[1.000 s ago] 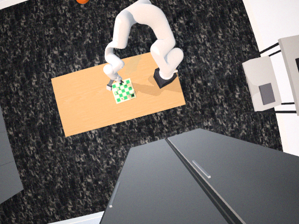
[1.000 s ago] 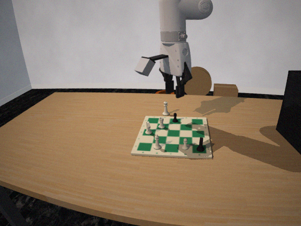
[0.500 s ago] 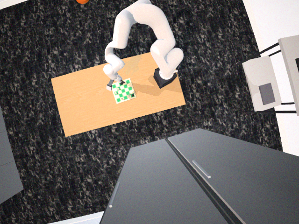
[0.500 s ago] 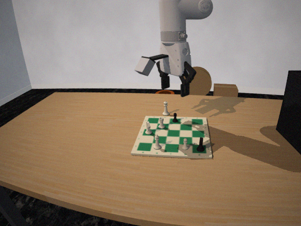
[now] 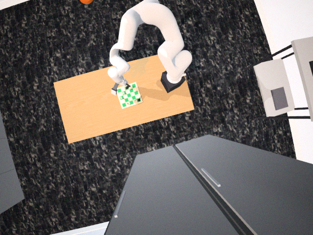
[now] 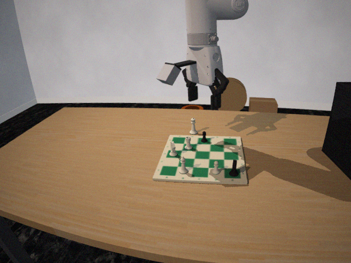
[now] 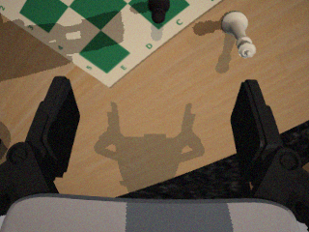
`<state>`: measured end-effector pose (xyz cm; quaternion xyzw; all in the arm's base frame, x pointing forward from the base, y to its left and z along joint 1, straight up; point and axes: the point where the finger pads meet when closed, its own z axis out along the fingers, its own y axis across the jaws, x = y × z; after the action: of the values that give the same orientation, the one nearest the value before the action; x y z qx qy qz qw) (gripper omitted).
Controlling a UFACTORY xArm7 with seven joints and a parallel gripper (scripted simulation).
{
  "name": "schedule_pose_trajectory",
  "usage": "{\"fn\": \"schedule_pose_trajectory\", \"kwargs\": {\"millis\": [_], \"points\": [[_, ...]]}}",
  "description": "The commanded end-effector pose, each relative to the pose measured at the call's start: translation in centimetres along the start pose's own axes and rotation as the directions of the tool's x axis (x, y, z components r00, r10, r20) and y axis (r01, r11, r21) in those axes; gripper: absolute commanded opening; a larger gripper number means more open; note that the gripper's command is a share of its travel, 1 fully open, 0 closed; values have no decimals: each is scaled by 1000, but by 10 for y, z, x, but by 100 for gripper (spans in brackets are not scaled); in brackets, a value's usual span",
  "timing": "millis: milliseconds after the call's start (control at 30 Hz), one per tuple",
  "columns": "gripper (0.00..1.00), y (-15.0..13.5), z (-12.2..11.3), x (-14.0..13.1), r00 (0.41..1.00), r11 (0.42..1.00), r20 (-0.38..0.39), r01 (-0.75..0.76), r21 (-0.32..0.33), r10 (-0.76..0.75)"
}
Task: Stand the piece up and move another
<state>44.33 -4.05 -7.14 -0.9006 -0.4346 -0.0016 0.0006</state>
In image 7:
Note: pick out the black pawn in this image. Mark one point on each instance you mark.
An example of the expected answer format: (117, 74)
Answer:
(158, 9)

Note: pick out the green and cream chessboard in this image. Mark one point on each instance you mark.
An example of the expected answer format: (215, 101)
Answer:
(105, 38)

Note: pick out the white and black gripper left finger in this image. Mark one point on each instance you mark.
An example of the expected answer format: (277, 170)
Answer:
(46, 150)

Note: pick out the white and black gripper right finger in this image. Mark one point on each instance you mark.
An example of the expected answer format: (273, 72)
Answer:
(275, 172)

